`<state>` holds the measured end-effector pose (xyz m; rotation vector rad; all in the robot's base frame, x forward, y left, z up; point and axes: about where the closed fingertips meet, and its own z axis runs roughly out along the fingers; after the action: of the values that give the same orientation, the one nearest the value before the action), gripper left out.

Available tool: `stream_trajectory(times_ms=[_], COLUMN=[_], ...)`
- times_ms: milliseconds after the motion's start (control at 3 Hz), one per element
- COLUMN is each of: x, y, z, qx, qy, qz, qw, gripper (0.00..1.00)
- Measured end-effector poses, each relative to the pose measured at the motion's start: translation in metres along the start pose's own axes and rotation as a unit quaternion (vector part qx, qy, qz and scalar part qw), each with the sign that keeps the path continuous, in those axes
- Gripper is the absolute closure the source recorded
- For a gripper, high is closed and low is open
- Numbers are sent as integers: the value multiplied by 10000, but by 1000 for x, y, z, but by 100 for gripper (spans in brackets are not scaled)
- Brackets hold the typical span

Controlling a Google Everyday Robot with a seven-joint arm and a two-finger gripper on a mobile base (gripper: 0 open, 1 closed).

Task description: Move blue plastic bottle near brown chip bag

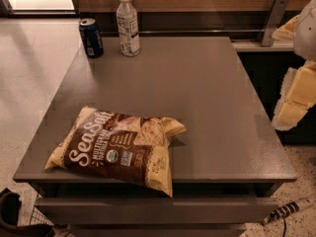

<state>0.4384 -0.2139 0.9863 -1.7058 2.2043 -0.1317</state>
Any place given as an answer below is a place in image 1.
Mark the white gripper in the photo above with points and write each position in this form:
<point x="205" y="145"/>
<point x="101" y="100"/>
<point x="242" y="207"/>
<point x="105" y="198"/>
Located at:
<point x="306" y="34"/>

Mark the clear plastic water bottle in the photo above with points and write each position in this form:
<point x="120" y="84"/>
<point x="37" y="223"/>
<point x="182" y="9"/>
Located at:
<point x="128" y="28"/>

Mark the brown sea salt chip bag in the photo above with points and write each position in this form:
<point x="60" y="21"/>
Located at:
<point x="121" y="147"/>

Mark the black bag on floor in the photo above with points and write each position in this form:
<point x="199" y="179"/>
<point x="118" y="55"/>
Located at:
<point x="10" y="205"/>

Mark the grey drawer cabinet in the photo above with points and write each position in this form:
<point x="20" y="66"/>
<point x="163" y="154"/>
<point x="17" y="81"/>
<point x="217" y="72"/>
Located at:
<point x="171" y="143"/>

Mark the blue soda can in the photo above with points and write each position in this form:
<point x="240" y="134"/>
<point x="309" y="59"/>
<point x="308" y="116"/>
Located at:
<point x="91" y="38"/>

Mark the right metal rail bracket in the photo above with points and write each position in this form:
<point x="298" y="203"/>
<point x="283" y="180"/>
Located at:
<point x="275" y="15"/>

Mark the horizontal metal rail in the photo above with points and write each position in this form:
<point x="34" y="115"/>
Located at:
<point x="191" y="33"/>

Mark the wire basket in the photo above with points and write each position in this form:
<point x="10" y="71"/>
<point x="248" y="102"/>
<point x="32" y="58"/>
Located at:
<point x="38" y="217"/>

